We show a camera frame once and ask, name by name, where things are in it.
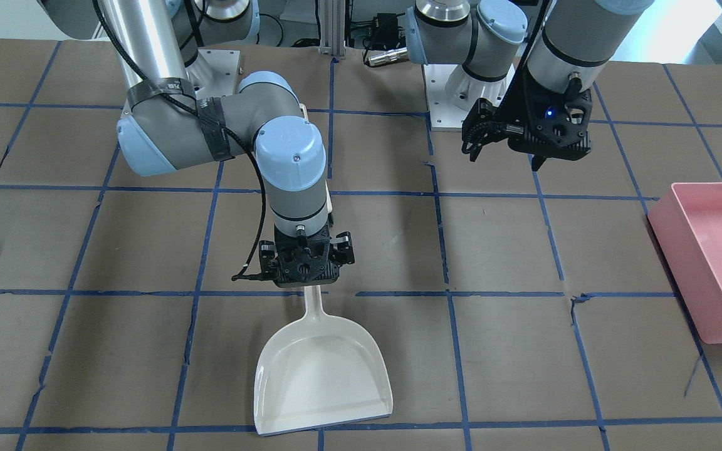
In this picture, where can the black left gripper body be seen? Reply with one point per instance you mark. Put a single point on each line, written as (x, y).
(516, 108)

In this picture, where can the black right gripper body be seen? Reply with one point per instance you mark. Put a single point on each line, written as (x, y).
(344, 248)

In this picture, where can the beige plastic dustpan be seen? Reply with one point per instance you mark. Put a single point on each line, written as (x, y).
(318, 371)

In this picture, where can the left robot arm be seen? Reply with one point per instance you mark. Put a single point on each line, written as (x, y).
(567, 37)

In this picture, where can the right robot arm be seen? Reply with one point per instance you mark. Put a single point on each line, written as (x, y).
(180, 112)

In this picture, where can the pink plastic bin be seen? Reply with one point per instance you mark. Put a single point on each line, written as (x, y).
(687, 222)

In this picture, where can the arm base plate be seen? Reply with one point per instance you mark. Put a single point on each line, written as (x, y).
(217, 69)
(451, 93)

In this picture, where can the aluminium frame post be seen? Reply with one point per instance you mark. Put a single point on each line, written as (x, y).
(332, 22)

